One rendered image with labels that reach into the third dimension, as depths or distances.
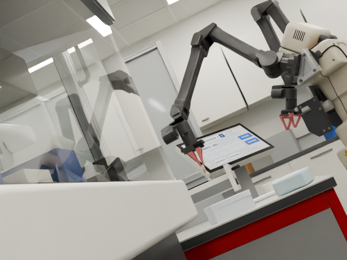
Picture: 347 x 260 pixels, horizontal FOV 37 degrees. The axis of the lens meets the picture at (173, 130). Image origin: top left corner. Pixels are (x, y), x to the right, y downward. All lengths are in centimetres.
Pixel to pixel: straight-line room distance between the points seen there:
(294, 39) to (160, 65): 174
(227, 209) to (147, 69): 252
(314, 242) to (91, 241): 97
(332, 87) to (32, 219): 195
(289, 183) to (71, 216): 100
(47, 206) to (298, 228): 103
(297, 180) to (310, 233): 14
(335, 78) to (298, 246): 103
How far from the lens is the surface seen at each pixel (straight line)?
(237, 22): 597
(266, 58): 219
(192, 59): 237
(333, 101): 230
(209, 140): 313
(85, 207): 56
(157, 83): 386
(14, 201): 42
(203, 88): 546
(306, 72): 215
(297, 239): 143
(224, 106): 541
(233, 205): 150
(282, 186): 145
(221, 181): 200
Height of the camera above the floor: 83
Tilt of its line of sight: 9 degrees up
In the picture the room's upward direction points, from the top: 24 degrees counter-clockwise
